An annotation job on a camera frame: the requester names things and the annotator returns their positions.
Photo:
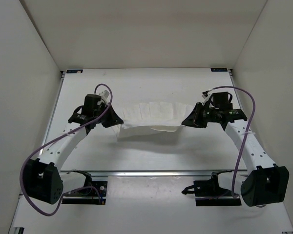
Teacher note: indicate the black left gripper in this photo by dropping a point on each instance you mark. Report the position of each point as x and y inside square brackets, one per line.
[115, 118]

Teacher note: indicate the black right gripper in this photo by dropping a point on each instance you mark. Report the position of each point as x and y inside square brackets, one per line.
[194, 119]

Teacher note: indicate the white pleated skirt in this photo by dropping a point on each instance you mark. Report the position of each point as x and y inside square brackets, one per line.
[151, 118]

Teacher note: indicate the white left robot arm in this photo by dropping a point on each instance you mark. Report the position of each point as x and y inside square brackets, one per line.
[41, 177]

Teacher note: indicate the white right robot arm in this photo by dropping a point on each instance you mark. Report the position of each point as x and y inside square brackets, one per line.
[265, 182]

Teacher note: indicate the right blue corner label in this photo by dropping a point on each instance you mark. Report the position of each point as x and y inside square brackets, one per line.
[219, 69]

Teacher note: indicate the blue corner label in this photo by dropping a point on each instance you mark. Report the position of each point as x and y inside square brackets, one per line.
[219, 69]
[74, 71]

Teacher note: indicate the left blue corner label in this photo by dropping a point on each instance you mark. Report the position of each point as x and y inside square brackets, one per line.
[74, 71]

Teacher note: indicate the right side aluminium rail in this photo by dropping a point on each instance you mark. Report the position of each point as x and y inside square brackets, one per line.
[244, 102]

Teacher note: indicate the aluminium table edge rail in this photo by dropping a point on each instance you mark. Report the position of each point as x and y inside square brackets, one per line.
[140, 173]

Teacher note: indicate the left side aluminium rail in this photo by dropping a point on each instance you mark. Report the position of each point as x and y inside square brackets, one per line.
[53, 108]

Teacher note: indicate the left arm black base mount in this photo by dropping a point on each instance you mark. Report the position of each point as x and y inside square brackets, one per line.
[90, 190]

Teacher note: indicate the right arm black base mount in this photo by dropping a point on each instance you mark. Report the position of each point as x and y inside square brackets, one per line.
[208, 193]

